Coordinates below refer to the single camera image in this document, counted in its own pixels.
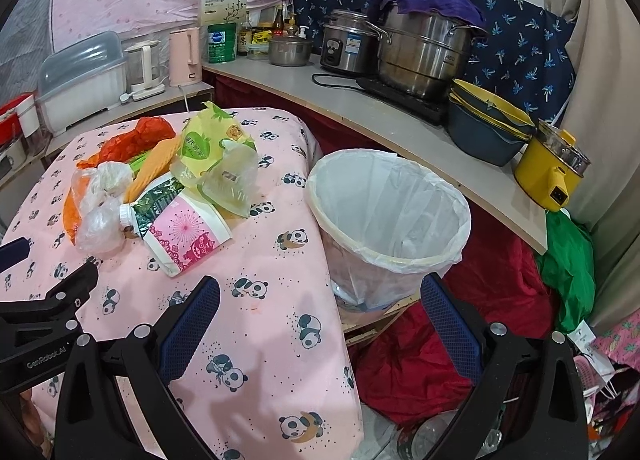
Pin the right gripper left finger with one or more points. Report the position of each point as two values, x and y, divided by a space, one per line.
92 421

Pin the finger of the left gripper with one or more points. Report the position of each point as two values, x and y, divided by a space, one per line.
13 253

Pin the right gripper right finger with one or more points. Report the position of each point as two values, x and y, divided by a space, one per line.
525 392

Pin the orange printed plastic bag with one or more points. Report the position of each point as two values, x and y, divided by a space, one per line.
71 216

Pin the clear plastic bag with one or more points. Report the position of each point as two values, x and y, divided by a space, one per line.
99 233

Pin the green crushed carton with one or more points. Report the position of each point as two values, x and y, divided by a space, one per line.
137 216

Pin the red plastic bag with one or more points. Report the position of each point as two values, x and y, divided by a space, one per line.
123 147

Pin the orange foam fruit net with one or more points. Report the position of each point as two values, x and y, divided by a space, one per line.
155 164

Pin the pink paper cup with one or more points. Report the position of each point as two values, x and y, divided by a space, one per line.
185 233

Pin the yellow green snack bag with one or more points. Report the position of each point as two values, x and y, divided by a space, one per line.
211 139

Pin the white lined trash bin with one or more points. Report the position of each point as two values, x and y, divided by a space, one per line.
386 222

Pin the red cloth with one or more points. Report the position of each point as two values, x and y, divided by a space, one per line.
427 362

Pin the red white container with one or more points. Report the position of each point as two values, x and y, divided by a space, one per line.
19 118

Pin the green plastic bag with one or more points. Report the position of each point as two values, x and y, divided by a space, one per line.
567 268

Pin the pink panda tablecloth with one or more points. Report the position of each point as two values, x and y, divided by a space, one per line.
166 279

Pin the white dish drainer box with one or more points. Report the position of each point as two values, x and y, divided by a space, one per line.
81 80

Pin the white glass kettle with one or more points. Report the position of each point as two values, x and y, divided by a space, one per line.
143 71

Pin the yellow electric pot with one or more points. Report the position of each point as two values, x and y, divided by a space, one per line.
551 167

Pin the pink electric kettle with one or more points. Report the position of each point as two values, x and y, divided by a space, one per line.
185 66

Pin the stacked blue yellow bowls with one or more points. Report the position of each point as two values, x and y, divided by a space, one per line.
484 125

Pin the green milk powder can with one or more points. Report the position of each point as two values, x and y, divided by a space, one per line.
221 42

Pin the black induction cooker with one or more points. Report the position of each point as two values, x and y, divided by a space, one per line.
434 113

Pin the yellow label jar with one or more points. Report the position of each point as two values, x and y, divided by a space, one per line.
258 46

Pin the white cardboard box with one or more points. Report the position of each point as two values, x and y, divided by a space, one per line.
212 12

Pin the small steel pot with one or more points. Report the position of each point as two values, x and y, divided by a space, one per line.
288 51

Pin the navy floral backsplash cloth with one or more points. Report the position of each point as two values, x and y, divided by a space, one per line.
523 59

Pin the dark sauce bottle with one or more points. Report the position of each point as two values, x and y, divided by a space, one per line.
278 26

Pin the large steel steamer pot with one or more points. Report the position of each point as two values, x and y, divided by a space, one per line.
421 53

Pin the steel rice cooker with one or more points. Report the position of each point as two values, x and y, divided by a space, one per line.
349 45

